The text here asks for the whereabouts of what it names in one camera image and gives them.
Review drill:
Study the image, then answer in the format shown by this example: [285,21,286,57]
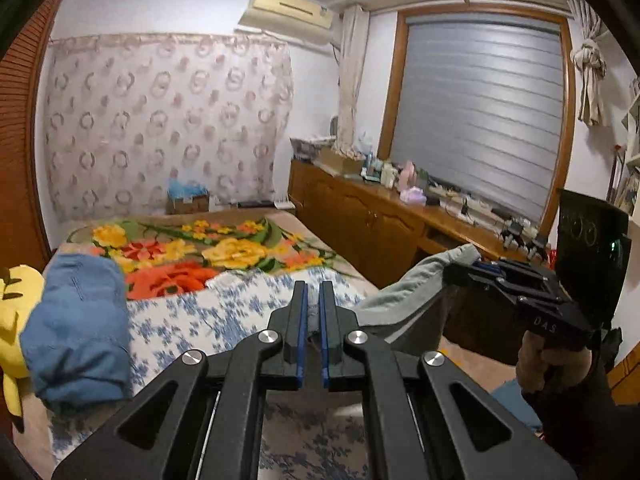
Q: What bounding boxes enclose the grey pants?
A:
[305,242,483,346]

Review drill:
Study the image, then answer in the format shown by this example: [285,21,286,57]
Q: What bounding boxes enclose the right hand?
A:
[516,332,592,393]

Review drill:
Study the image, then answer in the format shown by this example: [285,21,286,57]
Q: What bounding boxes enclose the wooden sideboard cabinet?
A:
[286,159,640,406]

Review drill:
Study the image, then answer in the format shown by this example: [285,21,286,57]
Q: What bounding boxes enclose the blue floral white sheet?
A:
[46,266,381,480]

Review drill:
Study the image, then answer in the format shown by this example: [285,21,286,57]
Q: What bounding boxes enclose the colourful flower blanket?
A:
[19,209,544,480]

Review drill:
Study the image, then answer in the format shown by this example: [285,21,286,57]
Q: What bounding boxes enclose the pink tissue pack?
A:
[399,186,427,206]

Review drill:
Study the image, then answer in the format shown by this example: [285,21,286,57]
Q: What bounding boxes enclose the cardboard box on sideboard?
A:
[314,146,363,176]

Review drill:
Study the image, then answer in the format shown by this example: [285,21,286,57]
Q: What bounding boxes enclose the pink bottle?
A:
[397,160,418,192]

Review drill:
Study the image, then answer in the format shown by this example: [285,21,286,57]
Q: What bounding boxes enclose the cardboard box with blue bag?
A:
[166,179,209,214]

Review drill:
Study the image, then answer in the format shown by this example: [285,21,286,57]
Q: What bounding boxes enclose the patterned flat box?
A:
[290,136,335,162]

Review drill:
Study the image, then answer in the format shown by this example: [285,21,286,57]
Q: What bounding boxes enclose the folded blue jeans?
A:
[20,254,131,416]

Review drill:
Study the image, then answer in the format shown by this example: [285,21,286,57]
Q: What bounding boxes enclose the grey window blind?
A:
[390,13,564,222]

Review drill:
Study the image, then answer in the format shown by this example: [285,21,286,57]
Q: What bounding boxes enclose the circle patterned curtain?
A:
[44,34,294,222]

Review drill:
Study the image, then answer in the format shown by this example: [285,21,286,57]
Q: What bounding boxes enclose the yellow pikachu plush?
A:
[0,264,44,434]

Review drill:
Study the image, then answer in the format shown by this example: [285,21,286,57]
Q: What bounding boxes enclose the beige tied curtain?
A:
[335,4,370,158]

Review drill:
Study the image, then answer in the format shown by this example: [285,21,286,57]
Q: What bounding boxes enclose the white air conditioner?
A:
[239,0,334,46]

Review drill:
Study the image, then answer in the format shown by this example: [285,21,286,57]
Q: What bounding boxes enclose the brown louvered wardrobe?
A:
[0,0,62,271]

